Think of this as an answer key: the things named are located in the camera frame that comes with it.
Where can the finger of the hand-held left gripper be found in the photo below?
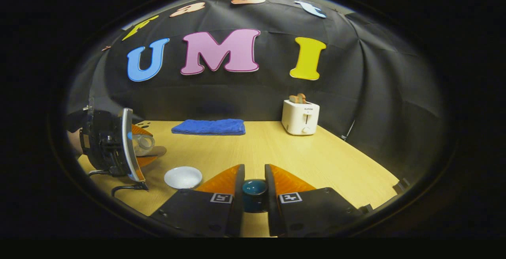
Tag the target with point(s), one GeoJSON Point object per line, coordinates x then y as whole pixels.
{"type": "Point", "coordinates": [139, 130]}
{"type": "Point", "coordinates": [144, 161]}

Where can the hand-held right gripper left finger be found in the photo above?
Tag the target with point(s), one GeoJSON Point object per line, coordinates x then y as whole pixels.
{"type": "Point", "coordinates": [236, 211]}

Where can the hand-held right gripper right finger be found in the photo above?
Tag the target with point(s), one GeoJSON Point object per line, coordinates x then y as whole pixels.
{"type": "Point", "coordinates": [273, 215]}

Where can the clear plastic water bottle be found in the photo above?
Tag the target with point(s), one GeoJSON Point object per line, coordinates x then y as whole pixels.
{"type": "Point", "coordinates": [143, 144]}

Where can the teal teacup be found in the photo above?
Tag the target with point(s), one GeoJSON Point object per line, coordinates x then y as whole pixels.
{"type": "Point", "coordinates": [255, 205]}

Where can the white coaster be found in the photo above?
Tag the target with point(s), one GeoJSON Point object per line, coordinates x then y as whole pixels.
{"type": "Point", "coordinates": [182, 176]}

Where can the blue towel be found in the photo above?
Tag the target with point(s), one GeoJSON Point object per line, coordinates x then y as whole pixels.
{"type": "Point", "coordinates": [209, 127]}

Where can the brown clip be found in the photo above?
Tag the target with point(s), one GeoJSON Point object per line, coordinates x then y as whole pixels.
{"type": "Point", "coordinates": [106, 48]}

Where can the white toaster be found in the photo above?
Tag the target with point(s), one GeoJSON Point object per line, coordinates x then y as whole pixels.
{"type": "Point", "coordinates": [296, 118]}

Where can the bread slice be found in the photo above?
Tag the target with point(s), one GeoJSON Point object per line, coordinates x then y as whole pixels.
{"type": "Point", "coordinates": [293, 99]}
{"type": "Point", "coordinates": [302, 98]}

